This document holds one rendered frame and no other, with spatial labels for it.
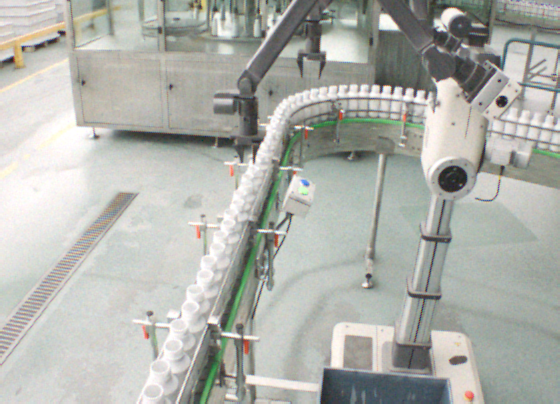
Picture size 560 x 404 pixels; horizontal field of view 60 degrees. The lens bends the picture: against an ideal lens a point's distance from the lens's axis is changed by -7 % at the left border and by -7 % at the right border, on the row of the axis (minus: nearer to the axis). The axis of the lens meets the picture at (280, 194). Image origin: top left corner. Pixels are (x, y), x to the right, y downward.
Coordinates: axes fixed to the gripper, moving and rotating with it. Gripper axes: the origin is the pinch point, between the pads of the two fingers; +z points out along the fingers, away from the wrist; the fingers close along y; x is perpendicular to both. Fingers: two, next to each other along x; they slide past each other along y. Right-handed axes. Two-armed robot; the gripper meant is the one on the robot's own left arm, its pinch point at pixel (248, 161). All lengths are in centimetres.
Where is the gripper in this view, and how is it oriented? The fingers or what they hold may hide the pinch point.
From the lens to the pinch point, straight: 156.8
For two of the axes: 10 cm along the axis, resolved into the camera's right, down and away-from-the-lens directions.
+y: 9.9, 0.9, -1.1
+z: -0.3, 8.9, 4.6
